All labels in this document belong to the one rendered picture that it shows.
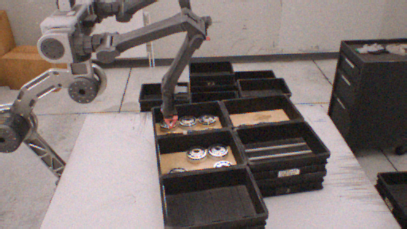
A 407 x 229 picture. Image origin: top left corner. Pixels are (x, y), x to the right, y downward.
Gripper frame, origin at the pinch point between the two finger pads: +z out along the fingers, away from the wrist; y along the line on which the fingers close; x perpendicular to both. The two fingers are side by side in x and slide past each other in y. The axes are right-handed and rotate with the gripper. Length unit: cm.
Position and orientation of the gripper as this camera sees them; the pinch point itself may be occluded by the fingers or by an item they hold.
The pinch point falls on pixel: (169, 123)
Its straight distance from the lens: 191.6
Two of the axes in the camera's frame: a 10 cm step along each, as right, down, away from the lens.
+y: -2.7, -5.2, 8.1
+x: -9.6, 1.5, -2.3
